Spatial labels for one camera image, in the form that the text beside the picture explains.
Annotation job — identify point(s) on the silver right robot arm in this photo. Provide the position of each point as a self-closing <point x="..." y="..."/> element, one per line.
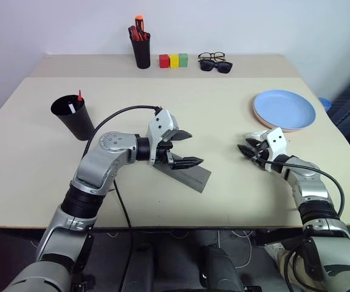
<point x="311" y="188"/>

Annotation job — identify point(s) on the grey glasses case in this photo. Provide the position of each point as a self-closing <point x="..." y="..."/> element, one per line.
<point x="193" y="178"/>

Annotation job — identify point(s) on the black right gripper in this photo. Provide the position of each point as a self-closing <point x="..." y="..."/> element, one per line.
<point x="261" y="151"/>

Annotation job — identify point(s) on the blue bin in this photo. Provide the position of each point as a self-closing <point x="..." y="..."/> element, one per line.
<point x="326" y="104"/>

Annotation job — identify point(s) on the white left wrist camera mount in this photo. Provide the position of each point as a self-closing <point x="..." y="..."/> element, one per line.
<point x="163" y="124"/>

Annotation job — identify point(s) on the red pen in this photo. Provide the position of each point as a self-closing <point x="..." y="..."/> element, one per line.
<point x="79" y="96"/>

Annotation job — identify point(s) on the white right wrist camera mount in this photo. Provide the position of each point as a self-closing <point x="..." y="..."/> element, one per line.
<point x="276" y="141"/>

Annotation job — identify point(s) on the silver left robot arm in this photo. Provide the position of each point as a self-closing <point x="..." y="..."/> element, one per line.
<point x="108" y="164"/>

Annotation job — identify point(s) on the dark rounded shape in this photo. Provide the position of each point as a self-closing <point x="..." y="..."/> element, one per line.
<point x="220" y="270"/>

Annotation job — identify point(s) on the yellow block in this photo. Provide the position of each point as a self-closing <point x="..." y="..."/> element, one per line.
<point x="174" y="61"/>

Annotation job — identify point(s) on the red block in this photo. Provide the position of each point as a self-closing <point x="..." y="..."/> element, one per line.
<point x="164" y="61"/>

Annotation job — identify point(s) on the green block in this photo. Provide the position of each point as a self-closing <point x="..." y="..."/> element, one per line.
<point x="183" y="60"/>

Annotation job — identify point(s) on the white shoe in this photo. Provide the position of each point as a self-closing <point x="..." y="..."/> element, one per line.
<point x="275" y="251"/>

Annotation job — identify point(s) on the blue plate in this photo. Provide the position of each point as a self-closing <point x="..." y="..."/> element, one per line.
<point x="284" y="108"/>

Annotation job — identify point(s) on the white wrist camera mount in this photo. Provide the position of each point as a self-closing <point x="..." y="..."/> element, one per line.
<point x="276" y="141"/>
<point x="163" y="124"/>

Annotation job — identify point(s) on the tortoiseshell clear-lens glasses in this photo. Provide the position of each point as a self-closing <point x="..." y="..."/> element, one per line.
<point x="219" y="56"/>

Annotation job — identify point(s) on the pink plate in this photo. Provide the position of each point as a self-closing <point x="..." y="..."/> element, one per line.
<point x="286" y="130"/>

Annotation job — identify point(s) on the black pen cup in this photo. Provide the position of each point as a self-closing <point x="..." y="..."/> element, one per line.
<point x="77" y="124"/>

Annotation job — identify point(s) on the black tool holder cup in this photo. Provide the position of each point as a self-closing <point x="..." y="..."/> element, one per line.
<point x="141" y="56"/>

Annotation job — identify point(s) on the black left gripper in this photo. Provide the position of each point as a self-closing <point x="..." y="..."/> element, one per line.
<point x="163" y="150"/>

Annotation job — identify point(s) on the black sunglasses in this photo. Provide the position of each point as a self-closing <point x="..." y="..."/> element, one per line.
<point x="207" y="65"/>

